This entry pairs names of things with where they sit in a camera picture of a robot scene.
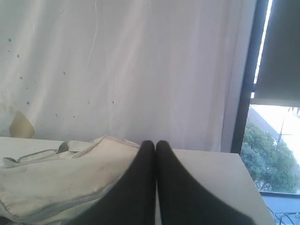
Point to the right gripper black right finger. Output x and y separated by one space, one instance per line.
184 201

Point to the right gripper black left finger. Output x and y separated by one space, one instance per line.
132 200

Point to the white fabric backpack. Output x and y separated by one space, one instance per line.
45 182

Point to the white backdrop cloth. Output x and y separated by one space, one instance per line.
133 69

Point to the grey window roller blind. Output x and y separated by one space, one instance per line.
278 81

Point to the black window frame post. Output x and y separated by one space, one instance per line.
249 74

